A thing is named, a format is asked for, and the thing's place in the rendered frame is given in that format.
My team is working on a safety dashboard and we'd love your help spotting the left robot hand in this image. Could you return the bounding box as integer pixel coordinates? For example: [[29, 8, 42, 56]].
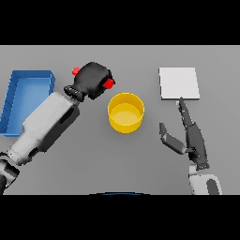
[[63, 61, 113, 103]]

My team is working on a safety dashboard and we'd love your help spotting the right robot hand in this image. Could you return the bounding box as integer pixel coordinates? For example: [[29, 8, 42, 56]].
[[158, 97, 211, 172]]

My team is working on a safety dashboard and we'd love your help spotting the red beaker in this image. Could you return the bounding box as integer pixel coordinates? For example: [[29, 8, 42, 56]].
[[71, 67, 116, 91]]

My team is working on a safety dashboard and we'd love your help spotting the yellow bowl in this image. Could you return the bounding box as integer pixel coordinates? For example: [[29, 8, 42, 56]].
[[107, 92, 145, 135]]

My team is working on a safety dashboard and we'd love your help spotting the pale square scale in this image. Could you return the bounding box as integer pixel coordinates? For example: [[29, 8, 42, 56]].
[[157, 67, 201, 101]]

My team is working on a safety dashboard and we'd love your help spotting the blue tray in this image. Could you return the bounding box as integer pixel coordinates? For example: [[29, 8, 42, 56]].
[[0, 69, 56, 138]]

